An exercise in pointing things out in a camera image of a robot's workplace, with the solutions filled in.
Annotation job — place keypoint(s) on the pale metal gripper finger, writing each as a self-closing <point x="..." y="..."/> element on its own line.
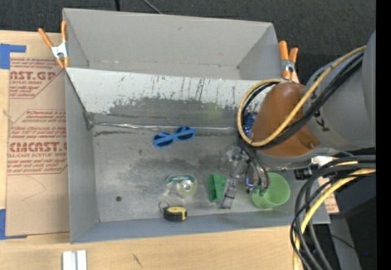
<point x="234" y="157"/>
<point x="228" y="194"/>

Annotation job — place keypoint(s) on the green plastic piece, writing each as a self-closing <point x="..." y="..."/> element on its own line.
<point x="216" y="186"/>

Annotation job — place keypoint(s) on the green cup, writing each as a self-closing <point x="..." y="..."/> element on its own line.
<point x="275" y="194"/>

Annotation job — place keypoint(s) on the blue patterned thing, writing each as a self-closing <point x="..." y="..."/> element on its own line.
<point x="251" y="122"/>

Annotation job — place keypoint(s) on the yellow and black tape measure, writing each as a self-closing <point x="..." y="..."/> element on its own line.
<point x="175" y="213"/>

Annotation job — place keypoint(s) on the blue sunglasses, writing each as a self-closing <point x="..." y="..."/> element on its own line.
<point x="174" y="137"/>

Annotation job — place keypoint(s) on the grey metal bin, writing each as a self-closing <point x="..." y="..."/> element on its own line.
<point x="137" y="159"/>

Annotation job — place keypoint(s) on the brown cardboard board, red print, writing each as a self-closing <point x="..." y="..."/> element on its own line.
<point x="36" y="140"/>

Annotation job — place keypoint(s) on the black cylinder on white bracket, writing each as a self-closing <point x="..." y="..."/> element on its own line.
<point x="305" y="173"/>

